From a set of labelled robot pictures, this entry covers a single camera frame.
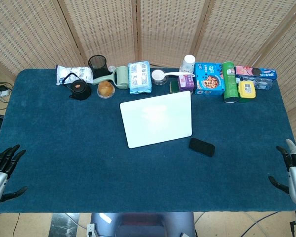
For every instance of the purple small box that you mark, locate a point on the purple small box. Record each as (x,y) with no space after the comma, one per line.
(186,83)

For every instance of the white rectangular board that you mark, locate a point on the white rectangular board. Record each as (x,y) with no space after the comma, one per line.
(156,118)

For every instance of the dark green small box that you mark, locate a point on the dark green small box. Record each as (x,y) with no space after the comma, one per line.
(173,87)

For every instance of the black rectangular block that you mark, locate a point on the black rectangular block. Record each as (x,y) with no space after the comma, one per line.
(202,147)

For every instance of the woven folding screen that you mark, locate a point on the woven folding screen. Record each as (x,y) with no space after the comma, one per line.
(148,32)

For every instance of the clear round jar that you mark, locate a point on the clear round jar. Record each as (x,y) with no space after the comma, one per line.
(159,77)

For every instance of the pink and blue cookie box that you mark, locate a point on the pink and blue cookie box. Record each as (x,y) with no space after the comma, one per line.
(256,73)

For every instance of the small clear plastic cap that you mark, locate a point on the small clear plastic cap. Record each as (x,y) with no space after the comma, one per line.
(111,68)

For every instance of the green chips can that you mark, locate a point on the green chips can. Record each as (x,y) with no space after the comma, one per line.
(230,82)

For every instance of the light blue tissue pack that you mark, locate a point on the light blue tissue pack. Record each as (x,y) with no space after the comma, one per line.
(139,77)

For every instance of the black mesh pen holder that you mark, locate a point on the black mesh pen holder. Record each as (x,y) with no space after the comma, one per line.
(98,66)

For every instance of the white snack bag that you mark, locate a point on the white snack bag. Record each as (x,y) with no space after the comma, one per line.
(74,74)

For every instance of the bread in plastic cup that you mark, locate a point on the bread in plastic cup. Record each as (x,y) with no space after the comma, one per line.
(105,89)

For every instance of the yellow lidded container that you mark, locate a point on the yellow lidded container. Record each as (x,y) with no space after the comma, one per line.
(246,90)

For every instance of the blue table cloth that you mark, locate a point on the blue table cloth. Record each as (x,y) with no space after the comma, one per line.
(143,153)

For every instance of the green lint roller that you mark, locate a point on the green lint roller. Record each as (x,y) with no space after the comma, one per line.
(121,77)

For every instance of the robot torso base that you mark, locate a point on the robot torso base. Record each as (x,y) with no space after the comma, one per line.
(143,224)

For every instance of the black cast iron teapot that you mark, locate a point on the black cast iron teapot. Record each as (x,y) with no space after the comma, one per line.
(79,89)

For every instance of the white plastic spoon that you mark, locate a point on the white plastic spoon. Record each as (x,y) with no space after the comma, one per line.
(177,73)

